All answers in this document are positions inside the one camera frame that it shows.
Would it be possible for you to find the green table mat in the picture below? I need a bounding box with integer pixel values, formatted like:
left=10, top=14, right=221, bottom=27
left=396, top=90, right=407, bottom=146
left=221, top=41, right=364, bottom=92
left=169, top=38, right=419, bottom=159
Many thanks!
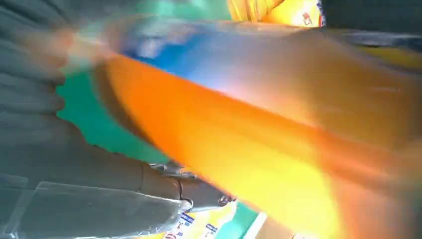
left=56, top=0, right=261, bottom=239

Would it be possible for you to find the yellow sheet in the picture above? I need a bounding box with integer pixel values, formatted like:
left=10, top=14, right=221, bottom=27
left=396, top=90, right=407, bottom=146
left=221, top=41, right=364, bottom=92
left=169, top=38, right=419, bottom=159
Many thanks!
left=226, top=0, right=285, bottom=22

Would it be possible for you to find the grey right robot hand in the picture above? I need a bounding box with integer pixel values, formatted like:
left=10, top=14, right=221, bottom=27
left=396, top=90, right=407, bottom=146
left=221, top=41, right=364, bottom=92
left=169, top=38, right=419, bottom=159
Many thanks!
left=0, top=114, right=235, bottom=239

